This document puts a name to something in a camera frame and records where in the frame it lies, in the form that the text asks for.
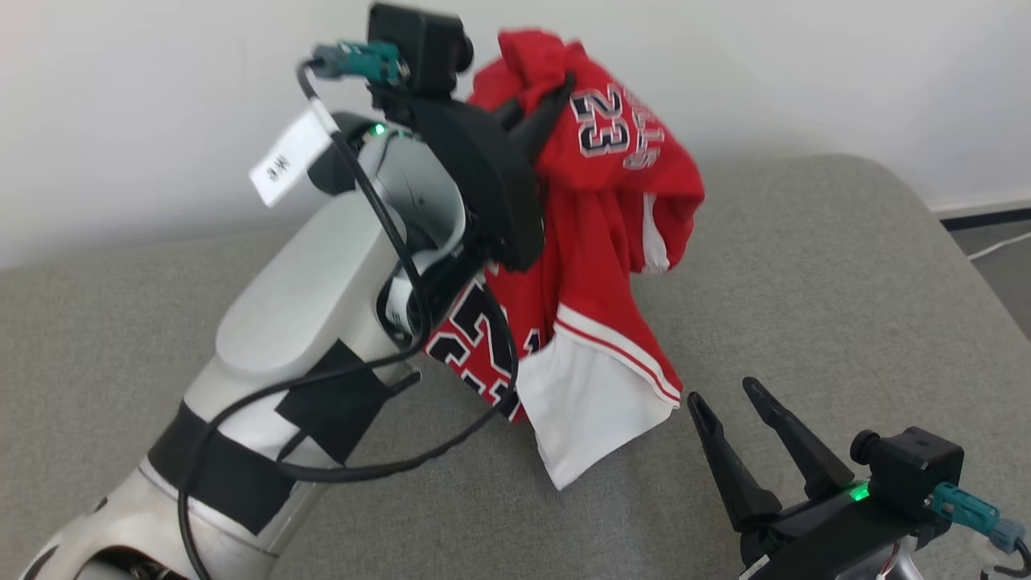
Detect white floor cable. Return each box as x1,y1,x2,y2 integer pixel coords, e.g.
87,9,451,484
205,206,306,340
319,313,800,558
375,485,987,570
967,230,1031,262

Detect white paper cable label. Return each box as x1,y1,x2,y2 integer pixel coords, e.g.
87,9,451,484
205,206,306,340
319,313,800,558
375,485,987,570
248,109,335,209

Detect grey fabric sofa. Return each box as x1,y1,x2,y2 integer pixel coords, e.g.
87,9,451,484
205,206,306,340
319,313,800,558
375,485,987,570
0,153,1031,580

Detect teal left camera cable plug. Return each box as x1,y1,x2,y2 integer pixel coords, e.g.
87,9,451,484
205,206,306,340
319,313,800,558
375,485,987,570
310,40,405,88

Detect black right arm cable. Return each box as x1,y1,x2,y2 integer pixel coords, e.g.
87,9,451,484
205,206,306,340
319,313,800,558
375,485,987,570
979,538,1031,580

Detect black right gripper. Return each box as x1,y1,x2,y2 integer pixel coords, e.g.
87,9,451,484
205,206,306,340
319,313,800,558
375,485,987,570
686,376,945,580

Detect red white Bulls shorts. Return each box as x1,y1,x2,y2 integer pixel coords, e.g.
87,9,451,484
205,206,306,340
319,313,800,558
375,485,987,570
467,28,706,279

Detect teal camera cable plug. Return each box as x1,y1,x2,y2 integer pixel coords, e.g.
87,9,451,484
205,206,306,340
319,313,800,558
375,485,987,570
310,40,405,88
925,482,1028,557

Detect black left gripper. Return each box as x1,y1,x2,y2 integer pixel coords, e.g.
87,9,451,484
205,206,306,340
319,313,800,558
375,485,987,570
371,72,578,272

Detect teal right camera cable plug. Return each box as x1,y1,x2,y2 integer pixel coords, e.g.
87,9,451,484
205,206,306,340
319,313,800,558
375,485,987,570
925,482,1028,557

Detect red white Bulls jersey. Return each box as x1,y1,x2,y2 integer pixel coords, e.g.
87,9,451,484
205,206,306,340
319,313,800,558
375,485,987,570
422,189,684,492

